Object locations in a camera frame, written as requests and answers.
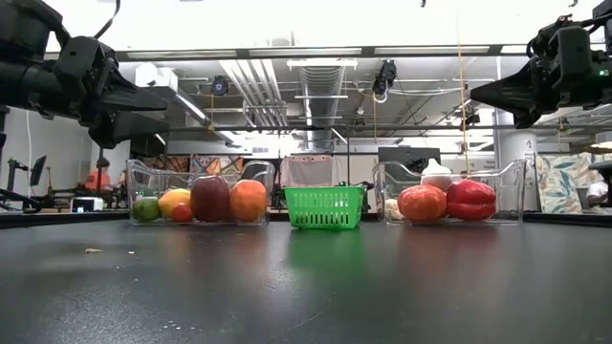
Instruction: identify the white hanging cloth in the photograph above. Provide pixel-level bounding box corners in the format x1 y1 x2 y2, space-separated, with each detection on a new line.
279 155 336 188

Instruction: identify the green lime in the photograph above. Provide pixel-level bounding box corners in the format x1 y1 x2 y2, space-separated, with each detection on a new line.
131 196 162 223

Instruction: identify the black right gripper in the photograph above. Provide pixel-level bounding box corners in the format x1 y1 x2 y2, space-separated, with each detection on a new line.
470 21 597 131

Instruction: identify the clear plastic bin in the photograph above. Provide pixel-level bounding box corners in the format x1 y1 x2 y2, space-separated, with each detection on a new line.
125 159 276 226
371 159 528 226

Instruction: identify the small red cherry tomato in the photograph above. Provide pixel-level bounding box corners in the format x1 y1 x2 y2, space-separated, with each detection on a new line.
170 202 195 224

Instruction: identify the gray overhead beam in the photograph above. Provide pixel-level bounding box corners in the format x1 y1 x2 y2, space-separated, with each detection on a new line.
45 43 527 63

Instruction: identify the floral patterned curtain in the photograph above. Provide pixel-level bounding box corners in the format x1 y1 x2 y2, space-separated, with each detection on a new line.
535 152 612 214

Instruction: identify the black monitor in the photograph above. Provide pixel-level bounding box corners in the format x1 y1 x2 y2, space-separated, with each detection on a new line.
29 154 48 187

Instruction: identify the white round column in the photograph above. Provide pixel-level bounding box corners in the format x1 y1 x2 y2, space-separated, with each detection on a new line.
494 128 539 166

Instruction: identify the silver ventilation duct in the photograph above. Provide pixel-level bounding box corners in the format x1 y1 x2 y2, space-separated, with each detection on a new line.
298 64 346 154

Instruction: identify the green plastic basket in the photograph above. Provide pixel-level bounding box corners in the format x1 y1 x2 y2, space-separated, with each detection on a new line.
281 184 366 231

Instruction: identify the white box device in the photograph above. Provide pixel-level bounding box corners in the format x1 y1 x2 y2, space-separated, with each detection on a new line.
70 196 104 214

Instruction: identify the colourful wall mural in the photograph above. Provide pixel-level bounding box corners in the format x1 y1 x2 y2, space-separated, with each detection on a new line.
142 153 245 176

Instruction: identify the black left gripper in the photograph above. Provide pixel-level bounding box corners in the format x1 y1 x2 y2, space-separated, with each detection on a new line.
50 35 171 150

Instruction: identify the orange fruit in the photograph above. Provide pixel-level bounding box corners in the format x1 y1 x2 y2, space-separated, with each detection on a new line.
229 179 269 224

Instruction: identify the white garlic bulb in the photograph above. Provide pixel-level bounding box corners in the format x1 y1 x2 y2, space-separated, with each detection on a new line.
384 198 404 221
420 158 454 193

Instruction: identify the black hanging camera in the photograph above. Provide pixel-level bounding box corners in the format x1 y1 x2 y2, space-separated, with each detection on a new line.
371 59 399 104

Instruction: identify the round black ceiling device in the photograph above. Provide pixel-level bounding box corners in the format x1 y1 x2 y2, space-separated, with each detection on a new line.
209 75 230 97

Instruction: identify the person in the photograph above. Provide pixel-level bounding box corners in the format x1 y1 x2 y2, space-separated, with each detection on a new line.
585 179 612 209
83 157 119 192

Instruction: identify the yellow lemon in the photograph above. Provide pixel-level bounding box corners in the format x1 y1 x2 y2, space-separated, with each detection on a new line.
157 187 192 220

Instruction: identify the orange-red ridged pumpkin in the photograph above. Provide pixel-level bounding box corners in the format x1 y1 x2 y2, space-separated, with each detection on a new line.
397 183 448 223

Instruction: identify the red bell pepper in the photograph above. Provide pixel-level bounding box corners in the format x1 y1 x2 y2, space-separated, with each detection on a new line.
445 179 498 222

